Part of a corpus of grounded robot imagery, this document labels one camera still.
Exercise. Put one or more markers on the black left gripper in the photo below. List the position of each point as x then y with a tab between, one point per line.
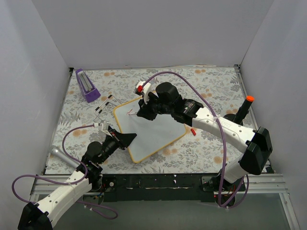
117	140

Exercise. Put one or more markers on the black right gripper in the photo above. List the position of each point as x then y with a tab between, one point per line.
146	110

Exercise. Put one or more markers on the yellow framed whiteboard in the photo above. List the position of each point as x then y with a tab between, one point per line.
152	136

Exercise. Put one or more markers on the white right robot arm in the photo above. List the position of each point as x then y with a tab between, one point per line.
255	145

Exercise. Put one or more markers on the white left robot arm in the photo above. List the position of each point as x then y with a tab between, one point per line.
44	214

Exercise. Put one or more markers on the purple metronome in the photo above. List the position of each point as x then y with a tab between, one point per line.
87	88

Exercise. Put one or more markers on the silver microphone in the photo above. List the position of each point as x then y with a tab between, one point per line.
56	152

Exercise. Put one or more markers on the black orange-tipped flashlight on stand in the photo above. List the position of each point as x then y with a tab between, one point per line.
242	111

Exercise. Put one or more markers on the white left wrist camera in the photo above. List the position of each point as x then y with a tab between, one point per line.
104	127

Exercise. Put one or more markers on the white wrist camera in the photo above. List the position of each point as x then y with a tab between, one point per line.
143	90
104	127

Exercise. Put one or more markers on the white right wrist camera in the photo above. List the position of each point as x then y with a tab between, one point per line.
143	90

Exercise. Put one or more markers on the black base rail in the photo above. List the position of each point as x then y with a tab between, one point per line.
156	187

